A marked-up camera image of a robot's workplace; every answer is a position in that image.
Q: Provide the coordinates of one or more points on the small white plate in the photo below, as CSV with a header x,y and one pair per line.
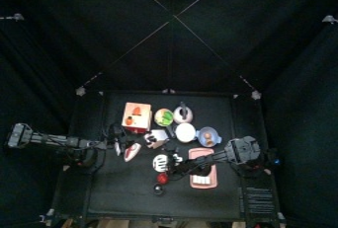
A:
x,y
155,164

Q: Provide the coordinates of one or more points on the small white toy piece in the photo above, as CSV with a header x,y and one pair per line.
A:
x,y
118,148

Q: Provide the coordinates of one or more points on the pink toy kettle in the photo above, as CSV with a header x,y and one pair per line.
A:
x,y
183,116

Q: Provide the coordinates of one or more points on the grey frame corner bracket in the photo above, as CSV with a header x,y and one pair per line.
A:
x,y
17,17
329,18
80,91
168,91
255,94

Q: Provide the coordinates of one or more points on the brown toy food piece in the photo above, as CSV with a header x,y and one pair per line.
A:
x,y
206,136
210,142

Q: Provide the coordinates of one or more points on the blue bowl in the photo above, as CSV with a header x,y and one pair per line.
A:
x,y
215,139

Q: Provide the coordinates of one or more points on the black toy watch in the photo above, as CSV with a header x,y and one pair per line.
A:
x,y
176,157

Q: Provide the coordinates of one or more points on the green and yellow bowl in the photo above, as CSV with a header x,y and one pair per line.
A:
x,y
163,117

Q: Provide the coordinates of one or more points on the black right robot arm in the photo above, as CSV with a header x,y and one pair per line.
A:
x,y
238,150

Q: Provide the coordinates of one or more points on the pink tray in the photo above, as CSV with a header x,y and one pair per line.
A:
x,y
196,152

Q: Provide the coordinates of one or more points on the small black cup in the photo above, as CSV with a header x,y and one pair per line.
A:
x,y
158,189

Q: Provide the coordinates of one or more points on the white text sticker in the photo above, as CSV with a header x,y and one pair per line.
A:
x,y
259,199

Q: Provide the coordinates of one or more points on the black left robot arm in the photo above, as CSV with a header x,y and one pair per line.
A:
x,y
48,138

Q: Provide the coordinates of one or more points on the red toy tomato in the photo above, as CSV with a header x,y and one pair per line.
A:
x,y
163,178

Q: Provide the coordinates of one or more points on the black toy pan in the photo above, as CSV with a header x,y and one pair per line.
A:
x,y
203,172

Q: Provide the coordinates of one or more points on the white toy block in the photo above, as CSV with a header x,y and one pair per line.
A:
x,y
202,180

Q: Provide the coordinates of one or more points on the white bowl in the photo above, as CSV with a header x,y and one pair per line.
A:
x,y
184,132

